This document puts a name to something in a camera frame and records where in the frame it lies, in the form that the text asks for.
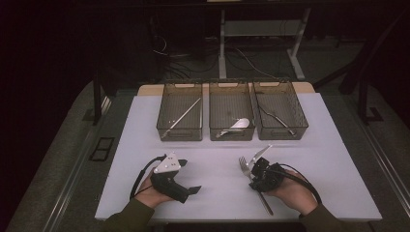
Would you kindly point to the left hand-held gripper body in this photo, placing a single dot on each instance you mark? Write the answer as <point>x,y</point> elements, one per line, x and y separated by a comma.
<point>166,183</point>

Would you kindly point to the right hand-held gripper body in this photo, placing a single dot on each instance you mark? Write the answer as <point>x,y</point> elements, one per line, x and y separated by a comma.
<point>270,177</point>

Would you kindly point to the silver metal fork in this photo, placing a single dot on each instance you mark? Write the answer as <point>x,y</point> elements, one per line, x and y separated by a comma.
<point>244,163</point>

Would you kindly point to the silver metal knife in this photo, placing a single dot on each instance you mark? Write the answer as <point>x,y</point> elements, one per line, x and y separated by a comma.
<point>285,125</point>

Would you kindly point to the white ceramic spoon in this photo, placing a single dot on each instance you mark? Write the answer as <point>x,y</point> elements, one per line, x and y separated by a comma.
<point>241,123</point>

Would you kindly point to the smoky transparent plastic bin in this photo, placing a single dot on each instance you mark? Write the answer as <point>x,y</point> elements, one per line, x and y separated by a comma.
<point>180,106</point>
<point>283,103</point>
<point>230,106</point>

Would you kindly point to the person's left hand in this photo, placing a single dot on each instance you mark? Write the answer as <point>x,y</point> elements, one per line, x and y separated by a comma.
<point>150,196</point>

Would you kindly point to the person's right hand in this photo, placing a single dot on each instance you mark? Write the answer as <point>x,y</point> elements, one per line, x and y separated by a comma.
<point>293,193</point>

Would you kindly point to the white table cover sheet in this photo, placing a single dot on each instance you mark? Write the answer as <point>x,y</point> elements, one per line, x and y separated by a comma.
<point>219,199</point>

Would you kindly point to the metal floor rail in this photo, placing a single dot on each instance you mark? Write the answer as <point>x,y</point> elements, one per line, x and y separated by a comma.
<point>67,193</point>
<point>388,167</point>

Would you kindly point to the black metal stand post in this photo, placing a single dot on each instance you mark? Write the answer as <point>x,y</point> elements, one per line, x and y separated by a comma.
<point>96,100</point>
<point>363,103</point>

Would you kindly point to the white metal desk frame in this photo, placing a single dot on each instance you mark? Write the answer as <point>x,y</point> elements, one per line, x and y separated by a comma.
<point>221,48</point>

